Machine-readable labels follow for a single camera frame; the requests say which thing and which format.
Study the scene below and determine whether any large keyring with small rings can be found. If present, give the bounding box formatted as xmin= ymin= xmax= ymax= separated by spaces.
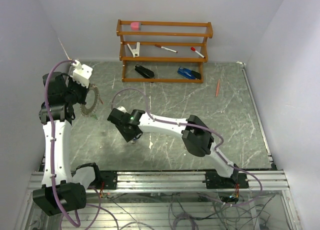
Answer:
xmin=80 ymin=84 xmax=100 ymax=117

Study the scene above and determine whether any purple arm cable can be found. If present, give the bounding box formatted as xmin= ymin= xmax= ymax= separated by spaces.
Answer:
xmin=109 ymin=87 xmax=264 ymax=208
xmin=43 ymin=59 xmax=118 ymax=230

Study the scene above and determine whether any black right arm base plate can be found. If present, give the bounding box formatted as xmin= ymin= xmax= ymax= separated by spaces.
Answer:
xmin=204 ymin=170 xmax=249 ymax=190

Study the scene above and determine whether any orange pencil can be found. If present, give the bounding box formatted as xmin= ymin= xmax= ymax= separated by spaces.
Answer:
xmin=215 ymin=79 xmax=221 ymax=97

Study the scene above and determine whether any pink eraser block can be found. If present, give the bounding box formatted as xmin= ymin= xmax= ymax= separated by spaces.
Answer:
xmin=130 ymin=21 xmax=141 ymax=31

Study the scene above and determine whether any blue stapler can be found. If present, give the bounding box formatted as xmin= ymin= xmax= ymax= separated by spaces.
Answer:
xmin=177 ymin=66 xmax=202 ymax=80

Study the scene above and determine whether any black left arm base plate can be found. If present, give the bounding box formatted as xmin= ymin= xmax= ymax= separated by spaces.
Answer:
xmin=95 ymin=171 xmax=118 ymax=190

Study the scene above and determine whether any red capped thin marker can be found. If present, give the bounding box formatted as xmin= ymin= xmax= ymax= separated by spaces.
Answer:
xmin=154 ymin=44 xmax=178 ymax=54

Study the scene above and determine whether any aluminium mounting rail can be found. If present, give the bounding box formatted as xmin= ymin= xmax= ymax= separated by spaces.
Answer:
xmin=27 ymin=169 xmax=287 ymax=193

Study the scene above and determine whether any white plastic clamp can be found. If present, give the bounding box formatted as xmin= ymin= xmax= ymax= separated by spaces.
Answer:
xmin=126 ymin=42 xmax=141 ymax=58

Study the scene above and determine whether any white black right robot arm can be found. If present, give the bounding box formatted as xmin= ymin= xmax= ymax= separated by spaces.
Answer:
xmin=107 ymin=107 xmax=239 ymax=188

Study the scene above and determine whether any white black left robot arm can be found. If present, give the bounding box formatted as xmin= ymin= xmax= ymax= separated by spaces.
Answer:
xmin=32 ymin=72 xmax=102 ymax=216

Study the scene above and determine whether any brown wooden shelf rack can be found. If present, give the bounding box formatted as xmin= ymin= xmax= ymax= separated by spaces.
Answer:
xmin=116 ymin=19 xmax=214 ymax=83

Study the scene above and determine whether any red capped white marker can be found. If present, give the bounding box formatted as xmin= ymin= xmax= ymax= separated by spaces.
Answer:
xmin=190 ymin=47 xmax=205 ymax=58

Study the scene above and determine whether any black stapler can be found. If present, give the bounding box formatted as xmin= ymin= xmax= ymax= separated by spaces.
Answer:
xmin=134 ymin=64 xmax=155 ymax=79

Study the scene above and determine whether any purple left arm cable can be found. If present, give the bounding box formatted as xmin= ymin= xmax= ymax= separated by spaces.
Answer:
xmin=43 ymin=59 xmax=118 ymax=230

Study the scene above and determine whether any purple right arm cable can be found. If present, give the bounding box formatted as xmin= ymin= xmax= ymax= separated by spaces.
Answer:
xmin=109 ymin=87 xmax=264 ymax=208

